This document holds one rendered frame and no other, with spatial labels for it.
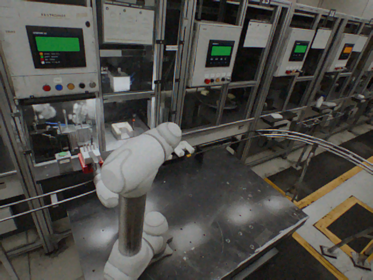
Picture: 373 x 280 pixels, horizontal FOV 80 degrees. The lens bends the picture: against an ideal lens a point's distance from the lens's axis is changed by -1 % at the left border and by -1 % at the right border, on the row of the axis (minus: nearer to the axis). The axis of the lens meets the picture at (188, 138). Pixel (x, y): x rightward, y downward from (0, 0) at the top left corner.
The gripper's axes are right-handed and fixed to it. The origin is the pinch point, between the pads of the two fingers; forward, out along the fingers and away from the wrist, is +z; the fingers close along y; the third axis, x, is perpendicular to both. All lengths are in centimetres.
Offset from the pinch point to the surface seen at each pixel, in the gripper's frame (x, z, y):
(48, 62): 13, 14, 57
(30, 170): 34.2, 16.7, -11.0
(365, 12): -859, 229, 128
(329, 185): -289, -57, -99
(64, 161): 15.4, 2.5, 0.5
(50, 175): 24.1, 3.1, -8.6
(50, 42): 11, 14, 66
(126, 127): -35.1, 34.4, -3.7
